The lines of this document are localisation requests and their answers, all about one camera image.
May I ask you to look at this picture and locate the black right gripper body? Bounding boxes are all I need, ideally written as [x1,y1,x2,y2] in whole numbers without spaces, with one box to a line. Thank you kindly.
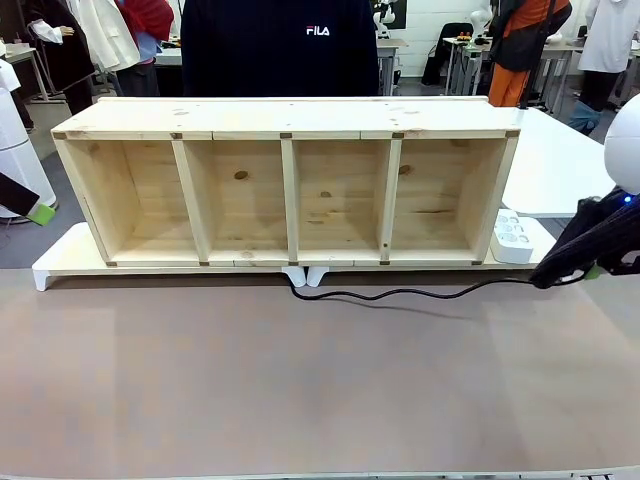
[597,246,640,278]

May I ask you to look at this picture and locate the black power cable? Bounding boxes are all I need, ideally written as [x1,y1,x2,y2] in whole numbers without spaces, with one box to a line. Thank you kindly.
[290,276,540,304]

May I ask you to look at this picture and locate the white wood-topped riser stand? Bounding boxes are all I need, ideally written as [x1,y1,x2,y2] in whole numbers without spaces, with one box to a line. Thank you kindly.
[305,233,574,289]
[32,222,306,293]

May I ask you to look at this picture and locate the white rounded machine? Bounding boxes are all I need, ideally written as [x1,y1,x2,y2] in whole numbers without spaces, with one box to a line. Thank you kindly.
[0,59,57,222]

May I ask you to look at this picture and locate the white power strip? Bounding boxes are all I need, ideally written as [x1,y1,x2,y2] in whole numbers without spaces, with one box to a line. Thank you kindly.
[489,209,535,265]

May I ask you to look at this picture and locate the blue bag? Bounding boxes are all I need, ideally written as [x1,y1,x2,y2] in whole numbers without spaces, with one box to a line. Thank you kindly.
[566,101,604,135]

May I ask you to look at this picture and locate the mannequin in black coat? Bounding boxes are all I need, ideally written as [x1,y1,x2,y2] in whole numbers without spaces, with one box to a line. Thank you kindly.
[23,0,97,117]

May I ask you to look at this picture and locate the hanging white coat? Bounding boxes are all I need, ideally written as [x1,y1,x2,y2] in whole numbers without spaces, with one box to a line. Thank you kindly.
[78,0,142,74]

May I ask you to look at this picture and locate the hanging red garment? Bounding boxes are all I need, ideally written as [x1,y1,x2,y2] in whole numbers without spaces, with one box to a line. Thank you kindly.
[113,0,176,66]

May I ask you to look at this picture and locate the person in white coat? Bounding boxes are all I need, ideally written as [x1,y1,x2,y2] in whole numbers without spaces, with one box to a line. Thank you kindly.
[576,0,640,112]

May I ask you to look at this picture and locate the person in orange clothes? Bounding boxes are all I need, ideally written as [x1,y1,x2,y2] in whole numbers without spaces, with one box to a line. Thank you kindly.
[487,0,572,109]

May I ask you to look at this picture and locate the black office chair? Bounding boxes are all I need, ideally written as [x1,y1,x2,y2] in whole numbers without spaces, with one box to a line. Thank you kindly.
[421,22,474,87]

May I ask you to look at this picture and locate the person in navy FILA sweater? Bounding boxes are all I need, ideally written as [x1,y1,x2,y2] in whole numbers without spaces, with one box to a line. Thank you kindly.
[180,0,380,99]

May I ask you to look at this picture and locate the light wooden four-compartment shelf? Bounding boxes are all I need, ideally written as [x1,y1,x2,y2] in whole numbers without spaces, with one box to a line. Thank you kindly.
[50,96,521,268]

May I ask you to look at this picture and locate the grey background desk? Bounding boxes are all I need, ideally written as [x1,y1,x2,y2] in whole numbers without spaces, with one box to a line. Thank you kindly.
[375,38,409,97]

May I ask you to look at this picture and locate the black braided cable sleeve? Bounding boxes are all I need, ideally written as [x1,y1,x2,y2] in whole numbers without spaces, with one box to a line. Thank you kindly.
[529,195,640,291]

